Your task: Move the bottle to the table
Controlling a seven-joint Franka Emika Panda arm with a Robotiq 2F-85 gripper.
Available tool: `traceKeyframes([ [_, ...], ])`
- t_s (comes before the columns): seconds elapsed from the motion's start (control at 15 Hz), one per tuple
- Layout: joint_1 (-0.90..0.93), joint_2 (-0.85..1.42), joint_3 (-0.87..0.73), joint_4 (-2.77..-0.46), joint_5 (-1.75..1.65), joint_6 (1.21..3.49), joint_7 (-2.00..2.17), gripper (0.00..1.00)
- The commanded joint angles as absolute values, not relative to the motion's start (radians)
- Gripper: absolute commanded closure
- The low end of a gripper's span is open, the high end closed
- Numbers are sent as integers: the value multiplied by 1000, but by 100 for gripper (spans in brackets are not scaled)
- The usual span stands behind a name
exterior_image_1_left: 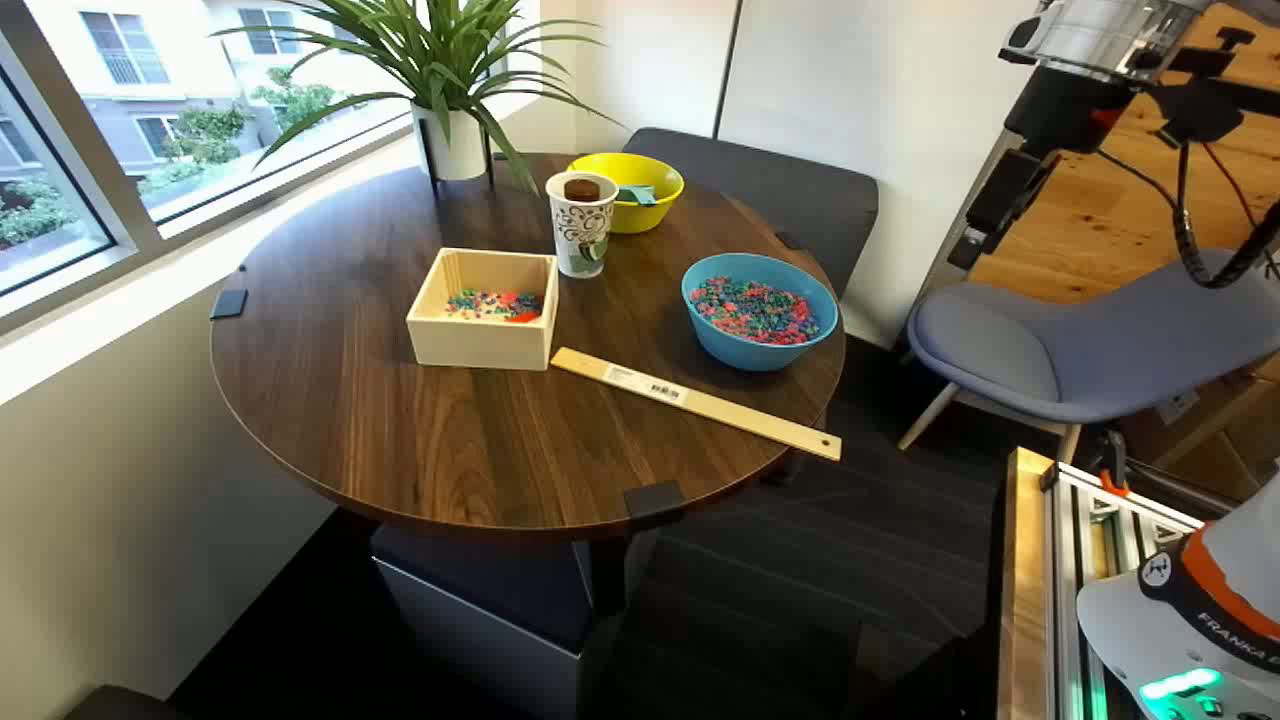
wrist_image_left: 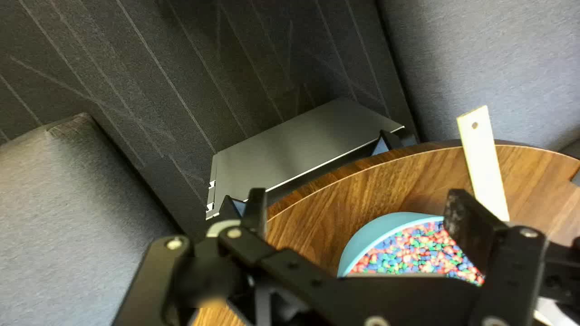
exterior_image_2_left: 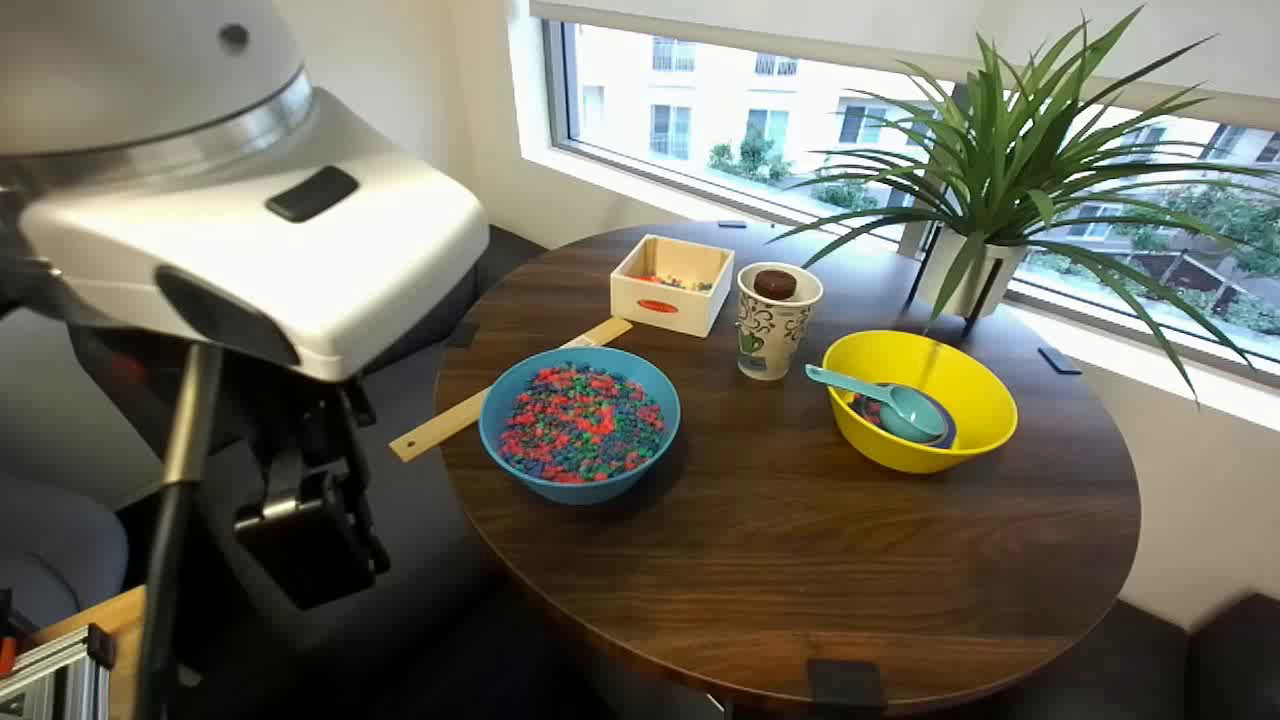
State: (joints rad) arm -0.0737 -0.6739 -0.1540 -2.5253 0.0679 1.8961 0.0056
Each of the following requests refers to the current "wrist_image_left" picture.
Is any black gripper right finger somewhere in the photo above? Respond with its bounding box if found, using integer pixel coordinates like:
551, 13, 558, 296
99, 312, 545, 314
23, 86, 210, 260
442, 187, 549, 326

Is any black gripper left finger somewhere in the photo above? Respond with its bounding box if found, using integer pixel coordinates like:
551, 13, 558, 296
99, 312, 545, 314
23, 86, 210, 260
217, 187, 319, 287

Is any multicolour beads heap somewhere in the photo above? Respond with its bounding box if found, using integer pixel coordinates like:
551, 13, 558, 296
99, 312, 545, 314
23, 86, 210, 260
348, 220, 487, 287

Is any long wooden ruler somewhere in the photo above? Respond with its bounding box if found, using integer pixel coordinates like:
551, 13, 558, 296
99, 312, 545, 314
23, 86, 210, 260
455, 106, 513, 225

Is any blue plastic bowl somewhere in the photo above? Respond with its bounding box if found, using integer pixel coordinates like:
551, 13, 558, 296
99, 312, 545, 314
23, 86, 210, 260
335, 211, 487, 287

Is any grey upholstered seat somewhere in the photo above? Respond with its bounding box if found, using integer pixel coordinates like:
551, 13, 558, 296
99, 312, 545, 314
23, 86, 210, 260
375, 0, 580, 153

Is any grey-blue upholstered chair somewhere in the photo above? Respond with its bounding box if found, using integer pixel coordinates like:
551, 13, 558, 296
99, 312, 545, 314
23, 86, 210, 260
0, 111, 186, 326

